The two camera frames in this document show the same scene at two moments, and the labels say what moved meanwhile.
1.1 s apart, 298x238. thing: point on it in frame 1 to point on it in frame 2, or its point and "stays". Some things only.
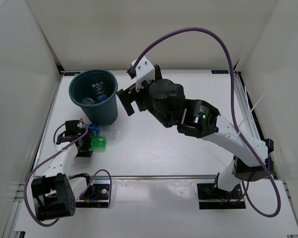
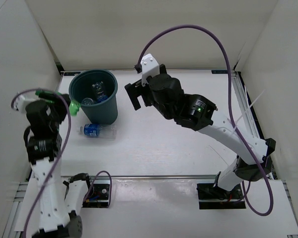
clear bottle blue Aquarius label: (101, 96) stays
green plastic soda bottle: (98, 143) to (74, 104)
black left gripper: (84, 151) to (60, 106)
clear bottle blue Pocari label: (110, 131) stays
